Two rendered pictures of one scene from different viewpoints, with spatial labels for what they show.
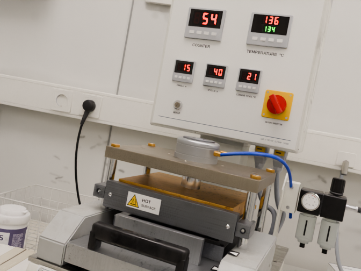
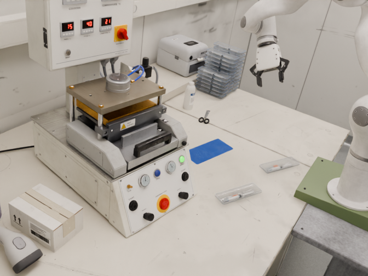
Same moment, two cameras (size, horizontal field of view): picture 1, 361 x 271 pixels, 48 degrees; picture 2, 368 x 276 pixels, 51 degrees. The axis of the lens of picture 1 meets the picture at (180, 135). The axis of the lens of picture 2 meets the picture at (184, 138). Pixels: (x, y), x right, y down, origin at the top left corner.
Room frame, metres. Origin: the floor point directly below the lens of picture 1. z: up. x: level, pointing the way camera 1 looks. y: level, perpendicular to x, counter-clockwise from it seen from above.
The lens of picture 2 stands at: (0.17, 0.99, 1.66)
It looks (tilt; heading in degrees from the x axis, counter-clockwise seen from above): 32 degrees down; 287
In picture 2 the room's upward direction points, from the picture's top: 9 degrees clockwise
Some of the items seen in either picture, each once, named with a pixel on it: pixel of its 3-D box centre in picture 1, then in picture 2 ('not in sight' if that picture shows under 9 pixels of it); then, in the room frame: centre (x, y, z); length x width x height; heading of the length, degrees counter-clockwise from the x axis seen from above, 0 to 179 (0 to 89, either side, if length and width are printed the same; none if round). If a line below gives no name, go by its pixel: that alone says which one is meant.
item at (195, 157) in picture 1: (208, 175); (116, 89); (0.76, -0.06, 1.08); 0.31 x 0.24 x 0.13; 69
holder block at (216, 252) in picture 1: (182, 227); (116, 121); (0.74, -0.03, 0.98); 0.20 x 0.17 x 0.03; 69
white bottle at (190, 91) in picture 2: not in sight; (189, 95); (0.71, -0.71, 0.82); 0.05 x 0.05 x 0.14
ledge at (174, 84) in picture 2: not in sight; (149, 85); (0.96, -0.79, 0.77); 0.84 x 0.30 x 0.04; 79
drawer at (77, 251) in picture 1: (171, 239); (125, 130); (0.70, -0.02, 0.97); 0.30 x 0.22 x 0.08; 159
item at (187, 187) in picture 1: (194, 184); (119, 98); (0.74, -0.04, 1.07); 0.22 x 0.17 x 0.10; 69
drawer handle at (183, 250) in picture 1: (137, 248); (153, 143); (0.57, 0.03, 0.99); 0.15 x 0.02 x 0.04; 69
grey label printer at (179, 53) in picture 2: not in sight; (183, 54); (0.90, -1.09, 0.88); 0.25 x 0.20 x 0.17; 163
